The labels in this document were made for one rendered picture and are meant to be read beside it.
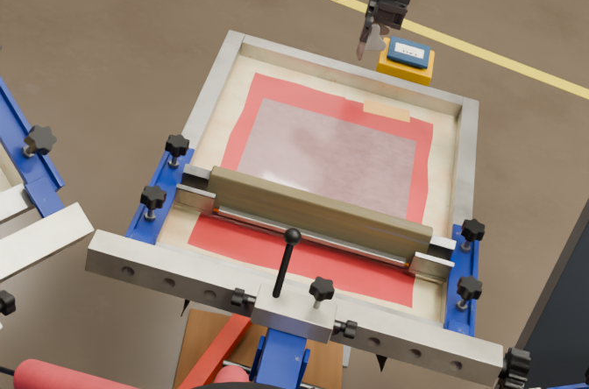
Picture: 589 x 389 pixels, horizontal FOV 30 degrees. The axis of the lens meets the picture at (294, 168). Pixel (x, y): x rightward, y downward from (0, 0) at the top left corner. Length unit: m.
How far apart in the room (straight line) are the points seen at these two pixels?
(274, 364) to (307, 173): 0.61
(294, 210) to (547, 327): 0.75
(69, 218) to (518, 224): 2.48
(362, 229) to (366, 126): 0.45
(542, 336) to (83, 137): 1.84
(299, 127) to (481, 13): 2.95
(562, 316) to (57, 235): 1.22
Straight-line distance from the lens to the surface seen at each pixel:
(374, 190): 2.18
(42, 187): 1.68
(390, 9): 2.35
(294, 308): 1.70
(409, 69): 2.61
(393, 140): 2.34
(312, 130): 2.29
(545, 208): 4.04
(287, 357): 1.67
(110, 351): 3.04
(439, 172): 2.29
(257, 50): 2.46
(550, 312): 2.44
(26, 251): 1.60
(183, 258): 1.78
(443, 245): 2.00
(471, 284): 1.88
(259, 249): 1.97
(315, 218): 1.95
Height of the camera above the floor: 2.24
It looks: 36 degrees down
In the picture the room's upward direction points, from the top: 16 degrees clockwise
